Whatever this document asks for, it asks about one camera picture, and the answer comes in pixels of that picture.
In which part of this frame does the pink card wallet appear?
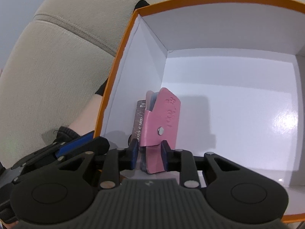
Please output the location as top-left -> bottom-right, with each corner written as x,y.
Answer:
140,87 -> 181,174

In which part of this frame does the photo card box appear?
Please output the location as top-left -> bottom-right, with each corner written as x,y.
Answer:
130,100 -> 146,141

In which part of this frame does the person left hand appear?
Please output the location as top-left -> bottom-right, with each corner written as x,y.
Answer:
0,183 -> 20,229

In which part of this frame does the person left leg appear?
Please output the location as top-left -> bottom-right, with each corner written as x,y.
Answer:
40,0 -> 151,148

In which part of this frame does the beige fabric sofa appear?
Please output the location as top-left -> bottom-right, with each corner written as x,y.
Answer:
1,0 -> 304,168

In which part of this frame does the orange cardboard box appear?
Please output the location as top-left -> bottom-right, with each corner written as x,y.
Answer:
95,0 -> 304,223

